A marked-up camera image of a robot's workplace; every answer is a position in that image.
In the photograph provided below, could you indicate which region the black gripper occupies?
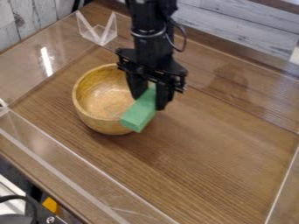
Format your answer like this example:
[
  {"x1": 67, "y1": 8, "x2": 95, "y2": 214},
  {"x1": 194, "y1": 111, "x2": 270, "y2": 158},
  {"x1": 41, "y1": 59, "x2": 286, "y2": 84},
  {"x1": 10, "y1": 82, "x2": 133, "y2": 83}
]
[{"x1": 116, "y1": 33, "x2": 188, "y2": 110}]

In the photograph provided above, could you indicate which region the green rectangular block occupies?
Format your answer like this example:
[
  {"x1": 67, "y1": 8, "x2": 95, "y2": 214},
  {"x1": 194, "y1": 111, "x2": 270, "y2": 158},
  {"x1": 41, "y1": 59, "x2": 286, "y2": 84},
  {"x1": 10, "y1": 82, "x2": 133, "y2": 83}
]
[{"x1": 120, "y1": 84, "x2": 156, "y2": 133}]

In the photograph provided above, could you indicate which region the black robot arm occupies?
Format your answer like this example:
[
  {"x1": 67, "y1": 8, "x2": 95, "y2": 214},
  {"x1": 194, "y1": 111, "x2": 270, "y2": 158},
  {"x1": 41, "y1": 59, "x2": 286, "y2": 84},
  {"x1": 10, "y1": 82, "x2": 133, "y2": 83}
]
[{"x1": 116, "y1": 0, "x2": 188, "y2": 110}]

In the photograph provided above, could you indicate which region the brown wooden bowl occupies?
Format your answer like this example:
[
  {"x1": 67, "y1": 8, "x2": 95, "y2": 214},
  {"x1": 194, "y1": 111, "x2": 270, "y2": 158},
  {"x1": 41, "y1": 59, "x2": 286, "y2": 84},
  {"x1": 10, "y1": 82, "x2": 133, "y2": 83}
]
[{"x1": 71, "y1": 64, "x2": 136, "y2": 135}]

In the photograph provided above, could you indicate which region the yellow label on base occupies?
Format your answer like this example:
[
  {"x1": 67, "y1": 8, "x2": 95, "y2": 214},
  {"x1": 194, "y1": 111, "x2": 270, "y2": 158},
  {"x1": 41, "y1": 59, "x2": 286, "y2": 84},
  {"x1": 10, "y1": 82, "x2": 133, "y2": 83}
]
[{"x1": 41, "y1": 197, "x2": 58, "y2": 214}]

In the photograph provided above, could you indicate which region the clear acrylic corner bracket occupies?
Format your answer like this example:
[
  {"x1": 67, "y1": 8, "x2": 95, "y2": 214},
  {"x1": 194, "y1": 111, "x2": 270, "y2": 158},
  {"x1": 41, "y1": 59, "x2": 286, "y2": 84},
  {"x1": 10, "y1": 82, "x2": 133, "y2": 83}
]
[{"x1": 74, "y1": 11, "x2": 117, "y2": 46}]

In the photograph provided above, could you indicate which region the clear acrylic tray wall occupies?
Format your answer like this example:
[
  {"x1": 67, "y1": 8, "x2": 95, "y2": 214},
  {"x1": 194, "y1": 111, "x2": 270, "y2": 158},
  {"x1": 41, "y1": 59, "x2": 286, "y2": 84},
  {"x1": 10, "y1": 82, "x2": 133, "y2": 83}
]
[{"x1": 0, "y1": 99, "x2": 180, "y2": 224}]

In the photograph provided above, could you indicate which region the black cable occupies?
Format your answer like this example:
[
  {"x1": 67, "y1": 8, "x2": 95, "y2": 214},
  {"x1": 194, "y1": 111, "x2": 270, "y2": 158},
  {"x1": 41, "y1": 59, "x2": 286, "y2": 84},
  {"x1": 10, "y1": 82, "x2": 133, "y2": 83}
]
[{"x1": 0, "y1": 195, "x2": 39, "y2": 224}]

